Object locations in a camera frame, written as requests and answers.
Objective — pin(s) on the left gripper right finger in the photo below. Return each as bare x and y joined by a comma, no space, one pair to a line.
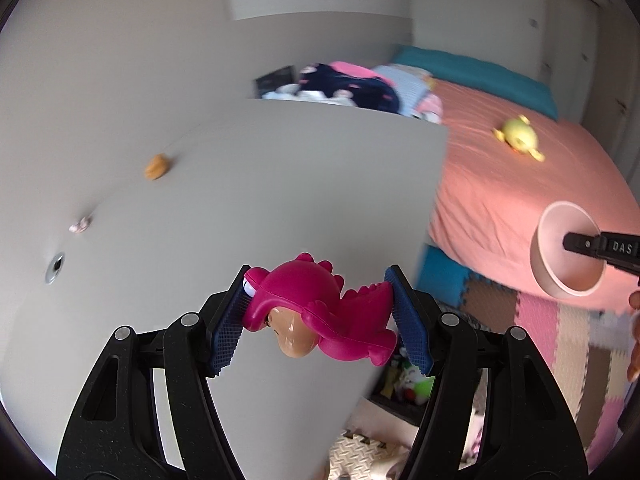
529,431

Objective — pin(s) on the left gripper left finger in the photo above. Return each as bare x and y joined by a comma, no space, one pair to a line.
113,431

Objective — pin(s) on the pink plastic bowl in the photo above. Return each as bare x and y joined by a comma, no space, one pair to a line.
561,252

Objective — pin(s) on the small clear plastic wrapper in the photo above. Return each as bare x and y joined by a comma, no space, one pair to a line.
81,225

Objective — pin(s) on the pink dinosaur figure toy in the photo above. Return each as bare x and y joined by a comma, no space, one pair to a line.
306,306

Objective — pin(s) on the brown plush bear piece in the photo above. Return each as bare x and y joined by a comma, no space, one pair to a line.
157,167

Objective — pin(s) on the white green plush bunny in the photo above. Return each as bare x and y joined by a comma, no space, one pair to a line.
414,386

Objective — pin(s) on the person's right hand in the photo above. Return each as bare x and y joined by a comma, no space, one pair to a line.
633,369

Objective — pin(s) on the colourful foam floor mat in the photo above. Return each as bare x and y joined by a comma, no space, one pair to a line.
355,456

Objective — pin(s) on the yellow plush duck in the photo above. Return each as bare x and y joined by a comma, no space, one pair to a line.
519,134

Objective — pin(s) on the metal desk grommet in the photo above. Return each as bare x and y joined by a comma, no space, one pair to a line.
54,268

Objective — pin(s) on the teal pillow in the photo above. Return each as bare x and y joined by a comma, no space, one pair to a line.
476,74

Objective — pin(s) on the light blue folded blanket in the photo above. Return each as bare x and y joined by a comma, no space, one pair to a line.
411,84

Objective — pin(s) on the navy patterned clothing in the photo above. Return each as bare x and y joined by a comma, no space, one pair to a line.
370,92

